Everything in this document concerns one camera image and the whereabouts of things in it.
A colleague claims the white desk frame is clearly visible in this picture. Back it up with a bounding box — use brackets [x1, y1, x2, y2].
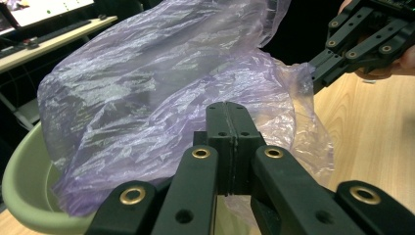
[0, 92, 42, 131]

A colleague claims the light green plastic bin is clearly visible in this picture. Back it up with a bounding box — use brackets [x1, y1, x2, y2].
[1, 121, 96, 235]

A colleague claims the purple plastic bag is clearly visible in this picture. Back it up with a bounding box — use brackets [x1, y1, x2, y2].
[36, 0, 336, 229]

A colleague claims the black keyboard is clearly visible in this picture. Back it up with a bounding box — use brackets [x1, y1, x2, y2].
[0, 19, 93, 61]

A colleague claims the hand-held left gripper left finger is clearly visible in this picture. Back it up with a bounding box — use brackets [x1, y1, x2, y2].
[193, 101, 236, 197]

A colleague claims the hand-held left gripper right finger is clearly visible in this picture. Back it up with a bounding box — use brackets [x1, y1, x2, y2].
[226, 101, 267, 196]

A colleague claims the beige side desk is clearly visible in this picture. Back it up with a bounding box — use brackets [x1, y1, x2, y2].
[0, 15, 118, 74]

